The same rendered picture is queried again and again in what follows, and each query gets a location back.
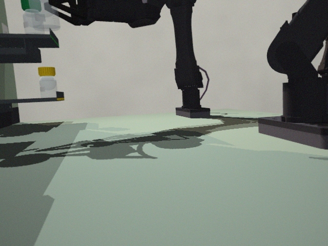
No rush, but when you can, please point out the clear glass bottle with yellow cap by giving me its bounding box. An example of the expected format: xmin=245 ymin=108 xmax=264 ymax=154
xmin=38 ymin=67 xmax=57 ymax=98

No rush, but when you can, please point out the clear bottle with red cap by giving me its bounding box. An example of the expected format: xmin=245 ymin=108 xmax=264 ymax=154
xmin=28 ymin=0 xmax=60 ymax=31

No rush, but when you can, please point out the clear bottle with green cap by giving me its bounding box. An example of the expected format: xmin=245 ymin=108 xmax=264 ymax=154
xmin=20 ymin=0 xmax=45 ymax=34

